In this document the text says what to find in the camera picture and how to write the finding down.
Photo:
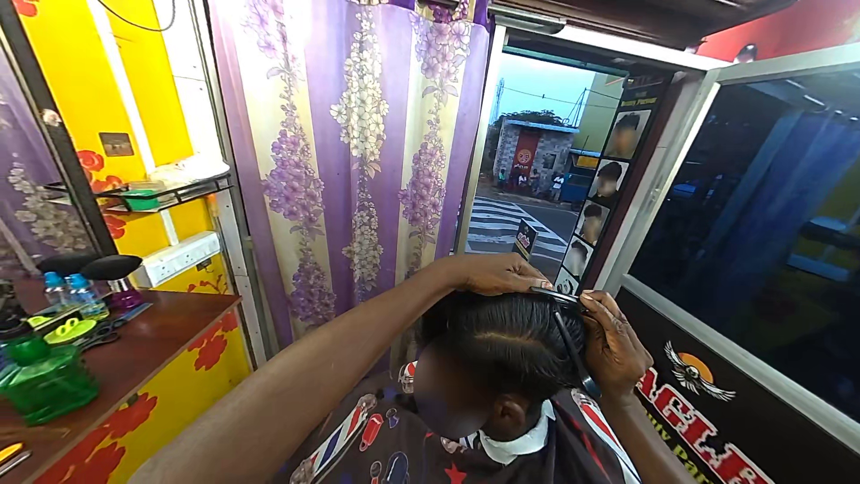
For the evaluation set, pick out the person's right hand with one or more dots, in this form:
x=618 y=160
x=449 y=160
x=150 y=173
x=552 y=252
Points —
x=621 y=356

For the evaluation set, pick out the white power socket strip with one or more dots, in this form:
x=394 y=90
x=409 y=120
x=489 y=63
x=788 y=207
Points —
x=180 y=260

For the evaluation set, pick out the yellow-green plastic clip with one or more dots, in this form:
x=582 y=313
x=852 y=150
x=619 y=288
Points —
x=71 y=330

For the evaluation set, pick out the stone building with red door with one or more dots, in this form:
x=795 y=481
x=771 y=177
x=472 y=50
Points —
x=537 y=151

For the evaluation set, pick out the grey metal door closer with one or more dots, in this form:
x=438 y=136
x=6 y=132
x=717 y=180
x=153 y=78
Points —
x=527 y=21

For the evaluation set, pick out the black scissors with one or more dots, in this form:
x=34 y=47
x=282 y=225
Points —
x=104 y=333

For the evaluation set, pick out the glass door with metal frame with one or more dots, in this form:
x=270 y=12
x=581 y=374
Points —
x=759 y=201

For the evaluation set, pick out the black sign with winged logo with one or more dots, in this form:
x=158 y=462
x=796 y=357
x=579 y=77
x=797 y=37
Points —
x=678 y=403

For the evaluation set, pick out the silver scissors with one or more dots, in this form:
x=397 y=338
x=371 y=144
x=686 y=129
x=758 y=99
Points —
x=556 y=294

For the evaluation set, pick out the poster strip with portraits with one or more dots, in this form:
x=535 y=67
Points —
x=608 y=181

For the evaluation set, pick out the framed wall mirror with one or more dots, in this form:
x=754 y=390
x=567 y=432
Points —
x=57 y=148

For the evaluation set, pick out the person's left hand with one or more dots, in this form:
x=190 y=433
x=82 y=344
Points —
x=494 y=272

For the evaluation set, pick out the small black signboard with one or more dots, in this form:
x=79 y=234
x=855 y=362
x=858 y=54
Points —
x=525 y=240

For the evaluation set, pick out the green box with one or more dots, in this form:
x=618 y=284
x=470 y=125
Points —
x=142 y=198

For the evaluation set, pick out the dark square wall switch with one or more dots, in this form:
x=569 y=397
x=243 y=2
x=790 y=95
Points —
x=116 y=144

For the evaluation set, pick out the white plastic bag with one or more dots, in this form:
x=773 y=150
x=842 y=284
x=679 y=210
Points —
x=191 y=169

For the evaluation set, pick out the white neck strip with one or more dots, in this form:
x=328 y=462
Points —
x=521 y=446

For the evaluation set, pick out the clear blue-capped bottle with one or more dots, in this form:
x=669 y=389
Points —
x=86 y=296
x=56 y=289

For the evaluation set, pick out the black patterned barber cape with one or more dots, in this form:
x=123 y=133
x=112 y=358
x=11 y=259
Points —
x=410 y=454

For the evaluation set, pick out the purple brush with black bristles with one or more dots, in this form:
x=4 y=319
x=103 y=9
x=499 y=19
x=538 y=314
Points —
x=115 y=271

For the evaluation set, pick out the black comb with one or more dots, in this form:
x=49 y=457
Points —
x=574 y=353

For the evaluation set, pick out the person's left fingers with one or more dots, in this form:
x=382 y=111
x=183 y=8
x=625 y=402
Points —
x=527 y=277

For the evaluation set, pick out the purple floral curtain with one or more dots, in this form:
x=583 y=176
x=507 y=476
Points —
x=342 y=134

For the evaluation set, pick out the brown wooden counter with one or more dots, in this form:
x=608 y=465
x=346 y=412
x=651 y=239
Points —
x=154 y=343

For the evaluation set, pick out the person's right fingers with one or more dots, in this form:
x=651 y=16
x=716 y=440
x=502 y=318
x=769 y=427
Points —
x=605 y=316

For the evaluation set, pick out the person's right forearm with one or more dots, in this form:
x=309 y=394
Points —
x=638 y=430

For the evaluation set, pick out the metal door frame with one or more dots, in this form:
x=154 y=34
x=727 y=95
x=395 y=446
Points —
x=480 y=154

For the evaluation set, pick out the green bottle with black cap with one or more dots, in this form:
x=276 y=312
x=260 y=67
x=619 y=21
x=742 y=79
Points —
x=50 y=380

